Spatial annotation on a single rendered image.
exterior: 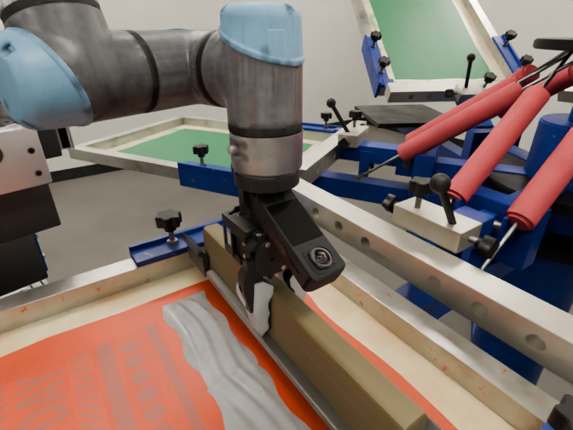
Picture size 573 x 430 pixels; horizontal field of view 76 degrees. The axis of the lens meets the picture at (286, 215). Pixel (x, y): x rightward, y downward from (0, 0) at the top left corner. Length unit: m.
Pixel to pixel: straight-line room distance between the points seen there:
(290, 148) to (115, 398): 0.35
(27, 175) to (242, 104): 0.42
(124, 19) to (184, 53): 3.81
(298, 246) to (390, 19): 1.67
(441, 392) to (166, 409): 0.32
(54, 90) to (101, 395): 0.35
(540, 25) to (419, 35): 2.92
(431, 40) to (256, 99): 1.58
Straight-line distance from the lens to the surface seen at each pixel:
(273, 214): 0.37
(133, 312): 0.62
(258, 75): 0.34
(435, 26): 1.98
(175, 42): 0.40
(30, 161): 0.68
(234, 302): 0.54
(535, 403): 0.50
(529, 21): 4.77
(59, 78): 0.33
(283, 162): 0.36
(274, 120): 0.34
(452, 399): 0.51
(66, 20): 0.36
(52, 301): 0.66
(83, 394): 0.54
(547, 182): 0.77
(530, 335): 0.55
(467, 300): 0.55
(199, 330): 0.55
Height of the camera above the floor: 1.34
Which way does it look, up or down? 27 degrees down
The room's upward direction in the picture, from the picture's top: straight up
